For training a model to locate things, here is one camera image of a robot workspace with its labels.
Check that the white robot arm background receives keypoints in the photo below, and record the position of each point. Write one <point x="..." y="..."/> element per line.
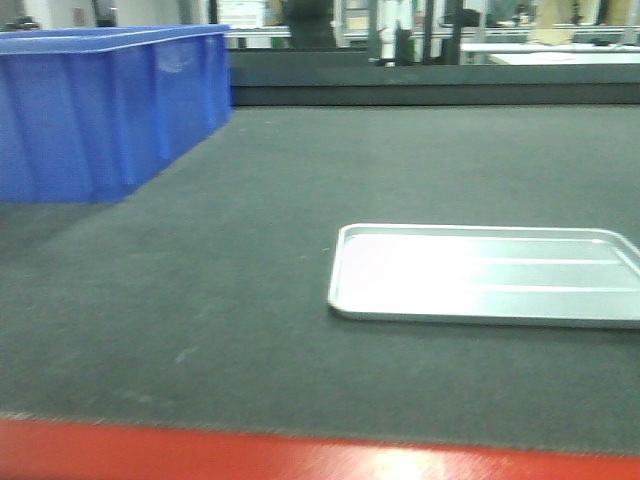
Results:
<point x="393" y="28"/>

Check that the dark conveyor belt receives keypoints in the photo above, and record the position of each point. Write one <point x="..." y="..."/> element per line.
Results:
<point x="200" y="300"/>

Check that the blue crate on conveyor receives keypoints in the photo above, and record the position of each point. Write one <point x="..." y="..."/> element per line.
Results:
<point x="90" y="115"/>

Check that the red conveyor edge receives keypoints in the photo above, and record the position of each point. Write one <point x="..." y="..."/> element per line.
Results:
<point x="34" y="448"/>

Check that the silver metal tray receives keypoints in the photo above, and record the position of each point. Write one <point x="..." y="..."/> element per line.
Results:
<point x="486" y="275"/>

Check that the white background table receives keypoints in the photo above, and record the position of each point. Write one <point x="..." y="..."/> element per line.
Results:
<point x="518" y="54"/>

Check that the black conveyor side rail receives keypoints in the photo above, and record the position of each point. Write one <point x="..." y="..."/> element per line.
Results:
<point x="348" y="79"/>

